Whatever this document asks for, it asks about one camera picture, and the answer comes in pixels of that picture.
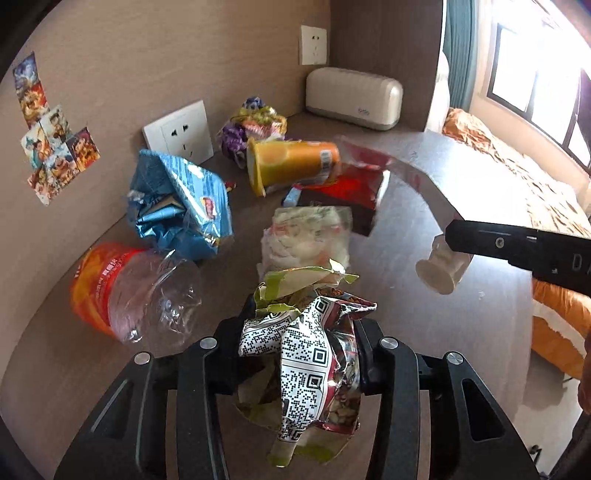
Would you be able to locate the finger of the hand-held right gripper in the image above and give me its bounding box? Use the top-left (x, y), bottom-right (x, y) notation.
top-left (445, 220), bottom-right (591, 296)

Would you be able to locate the green wrapper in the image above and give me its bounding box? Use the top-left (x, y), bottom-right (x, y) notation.
top-left (235, 258), bottom-right (360, 469)

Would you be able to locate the red foil packet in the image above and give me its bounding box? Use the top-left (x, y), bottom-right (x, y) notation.
top-left (283, 136), bottom-right (393, 210)

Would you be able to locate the white pillow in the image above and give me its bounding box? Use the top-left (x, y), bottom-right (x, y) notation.
top-left (427, 51), bottom-right (451, 134)

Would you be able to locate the red nut snack wrapper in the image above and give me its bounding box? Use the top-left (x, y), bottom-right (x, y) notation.
top-left (238, 291), bottom-right (377, 444)

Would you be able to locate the purple and yellow snack bag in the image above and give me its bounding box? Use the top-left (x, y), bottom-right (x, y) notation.
top-left (221, 97), bottom-right (287, 169)

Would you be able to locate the clear bottle with orange label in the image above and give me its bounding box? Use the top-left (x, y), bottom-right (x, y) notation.
top-left (70, 242), bottom-right (203, 347)

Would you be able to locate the bed with orange blanket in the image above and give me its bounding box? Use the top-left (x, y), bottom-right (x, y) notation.
top-left (441, 107), bottom-right (591, 381)

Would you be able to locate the blue snack bag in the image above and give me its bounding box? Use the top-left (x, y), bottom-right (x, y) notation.
top-left (127, 148), bottom-right (234, 261)

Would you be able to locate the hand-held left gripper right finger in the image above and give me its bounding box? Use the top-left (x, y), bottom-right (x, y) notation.
top-left (353, 318), bottom-right (541, 480)

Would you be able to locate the white wall socket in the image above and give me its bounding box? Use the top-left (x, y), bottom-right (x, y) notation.
top-left (300, 25), bottom-right (328, 65)
top-left (142, 100), bottom-right (214, 164)

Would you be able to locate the cluster of wall picture cards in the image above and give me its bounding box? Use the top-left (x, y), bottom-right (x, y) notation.
top-left (13, 52), bottom-right (100, 206)

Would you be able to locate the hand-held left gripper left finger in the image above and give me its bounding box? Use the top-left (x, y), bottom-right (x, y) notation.
top-left (53, 293), bottom-right (259, 480)

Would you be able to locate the window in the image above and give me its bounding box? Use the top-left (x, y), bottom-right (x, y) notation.
top-left (485, 18), bottom-right (591, 174)

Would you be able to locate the cream ribbed box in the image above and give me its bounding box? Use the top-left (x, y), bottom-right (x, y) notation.
top-left (305, 67), bottom-right (403, 131)

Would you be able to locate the teal curtain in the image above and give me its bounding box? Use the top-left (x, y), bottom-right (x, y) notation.
top-left (443, 0), bottom-right (481, 112)

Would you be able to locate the clear white plastic packet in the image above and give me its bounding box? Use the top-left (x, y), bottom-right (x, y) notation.
top-left (257, 205), bottom-right (354, 278)

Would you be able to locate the black flat box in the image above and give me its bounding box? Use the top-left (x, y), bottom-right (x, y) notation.
top-left (295, 187), bottom-right (383, 238)

